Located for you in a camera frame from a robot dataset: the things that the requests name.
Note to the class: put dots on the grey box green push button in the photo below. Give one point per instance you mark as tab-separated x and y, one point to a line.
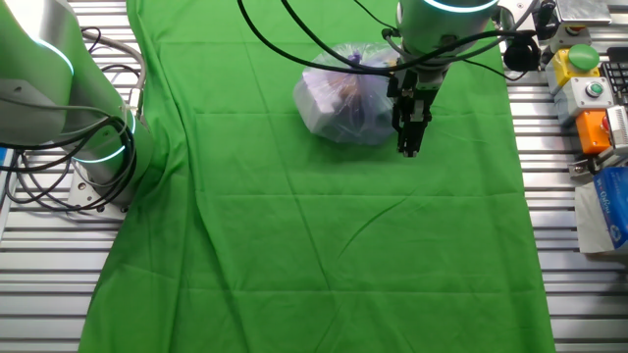
579	98

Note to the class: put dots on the black keyboard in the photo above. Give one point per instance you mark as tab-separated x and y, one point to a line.
617	73

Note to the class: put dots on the yellow box green mushroom button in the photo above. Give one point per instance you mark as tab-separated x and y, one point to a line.
561	66

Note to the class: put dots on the white box red button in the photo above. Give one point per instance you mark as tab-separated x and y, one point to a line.
564	41

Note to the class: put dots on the silver foil box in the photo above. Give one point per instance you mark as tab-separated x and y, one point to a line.
584	11

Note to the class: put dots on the green cloth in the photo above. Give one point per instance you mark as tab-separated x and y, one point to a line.
294	235

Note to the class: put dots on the clear plastic bag of things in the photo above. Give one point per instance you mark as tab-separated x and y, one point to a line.
343	108

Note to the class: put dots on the blue tissue pack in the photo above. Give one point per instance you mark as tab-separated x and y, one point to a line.
611	206

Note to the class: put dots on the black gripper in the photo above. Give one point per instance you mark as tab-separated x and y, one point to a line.
412	85

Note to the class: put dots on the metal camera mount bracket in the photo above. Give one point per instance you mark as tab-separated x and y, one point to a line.
584	166

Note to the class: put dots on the silver ribbed camera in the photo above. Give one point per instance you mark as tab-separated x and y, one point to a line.
619	125

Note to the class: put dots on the orange box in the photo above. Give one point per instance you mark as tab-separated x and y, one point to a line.
591	132

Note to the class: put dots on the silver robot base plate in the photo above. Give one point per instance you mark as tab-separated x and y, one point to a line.
81	191

